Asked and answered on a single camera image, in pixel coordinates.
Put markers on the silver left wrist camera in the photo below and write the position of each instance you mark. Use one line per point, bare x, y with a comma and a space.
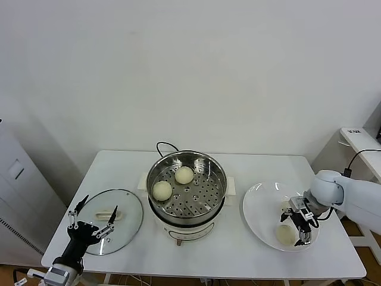
56, 275

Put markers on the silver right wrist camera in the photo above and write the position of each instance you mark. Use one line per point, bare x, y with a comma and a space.
297, 202

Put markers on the stainless steel steamer basket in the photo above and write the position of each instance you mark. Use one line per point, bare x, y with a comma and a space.
205, 190

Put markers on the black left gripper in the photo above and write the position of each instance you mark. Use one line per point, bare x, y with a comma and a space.
78, 238

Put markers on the round glass pot lid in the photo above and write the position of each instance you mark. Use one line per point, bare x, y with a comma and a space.
128, 214

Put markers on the white side desk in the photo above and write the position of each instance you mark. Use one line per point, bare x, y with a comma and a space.
330, 152

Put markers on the grey metal cabinet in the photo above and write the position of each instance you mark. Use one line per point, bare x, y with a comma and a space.
18, 193

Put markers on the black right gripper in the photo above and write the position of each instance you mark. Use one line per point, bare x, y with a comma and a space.
303, 220

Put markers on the large white round plate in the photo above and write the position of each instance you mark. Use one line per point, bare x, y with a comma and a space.
262, 214

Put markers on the white electric cooker base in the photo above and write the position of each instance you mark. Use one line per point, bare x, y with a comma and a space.
190, 229

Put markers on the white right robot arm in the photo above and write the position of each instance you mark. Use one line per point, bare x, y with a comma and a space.
357, 196

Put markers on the small printed desk label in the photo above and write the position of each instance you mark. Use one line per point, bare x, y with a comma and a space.
354, 131

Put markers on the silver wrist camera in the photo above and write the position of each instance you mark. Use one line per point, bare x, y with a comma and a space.
297, 202
56, 275

